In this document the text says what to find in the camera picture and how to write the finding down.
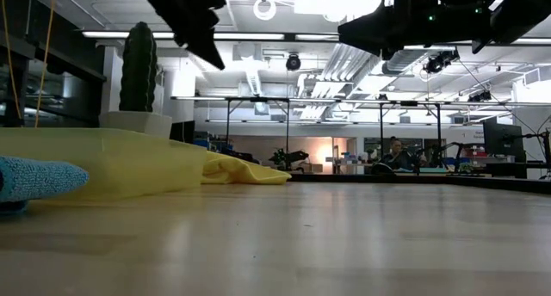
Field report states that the large black monitor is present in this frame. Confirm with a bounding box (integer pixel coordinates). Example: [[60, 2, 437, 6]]
[[482, 120, 525, 163]]

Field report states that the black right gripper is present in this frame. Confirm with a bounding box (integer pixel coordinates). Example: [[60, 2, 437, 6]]
[[337, 0, 436, 59]]

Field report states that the person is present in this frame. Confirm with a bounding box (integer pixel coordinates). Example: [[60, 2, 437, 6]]
[[381, 136, 417, 172]]

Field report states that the blue microfiber towel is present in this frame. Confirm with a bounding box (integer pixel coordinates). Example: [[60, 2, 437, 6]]
[[0, 155, 90, 215]]

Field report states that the yellow microfiber towel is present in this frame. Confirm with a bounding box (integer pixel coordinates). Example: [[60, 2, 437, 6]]
[[201, 151, 293, 186]]

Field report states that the white ceiling ring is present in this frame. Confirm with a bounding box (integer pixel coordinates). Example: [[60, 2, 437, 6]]
[[252, 0, 277, 22]]

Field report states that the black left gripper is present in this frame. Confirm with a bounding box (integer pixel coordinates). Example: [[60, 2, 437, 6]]
[[136, 0, 227, 71]]

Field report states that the black desk stand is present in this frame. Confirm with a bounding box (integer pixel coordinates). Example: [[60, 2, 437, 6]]
[[503, 129, 551, 181]]

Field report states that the red storage bin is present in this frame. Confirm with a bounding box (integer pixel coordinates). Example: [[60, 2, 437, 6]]
[[463, 143, 487, 158]]

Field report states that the green cactus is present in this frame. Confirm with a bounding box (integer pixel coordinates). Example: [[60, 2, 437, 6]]
[[119, 22, 158, 113]]

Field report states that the small black monitor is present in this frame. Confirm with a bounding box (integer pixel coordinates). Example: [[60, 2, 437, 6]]
[[169, 120, 195, 146]]

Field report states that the translucent yellow plastic tray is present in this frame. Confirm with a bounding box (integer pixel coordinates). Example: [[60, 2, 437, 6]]
[[0, 126, 208, 201]]

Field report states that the yellow hanging cord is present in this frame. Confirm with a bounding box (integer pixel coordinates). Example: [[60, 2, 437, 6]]
[[0, 0, 22, 120], [34, 0, 56, 127]]

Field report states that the long ceiling light strip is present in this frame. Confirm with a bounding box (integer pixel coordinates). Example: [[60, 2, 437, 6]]
[[81, 30, 285, 41]]

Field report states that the black ceiling camera cluster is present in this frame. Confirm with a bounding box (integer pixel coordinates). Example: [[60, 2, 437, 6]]
[[423, 49, 461, 76]]

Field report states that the black metal workstation frame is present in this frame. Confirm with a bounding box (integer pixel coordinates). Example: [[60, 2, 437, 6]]
[[224, 96, 443, 175]]

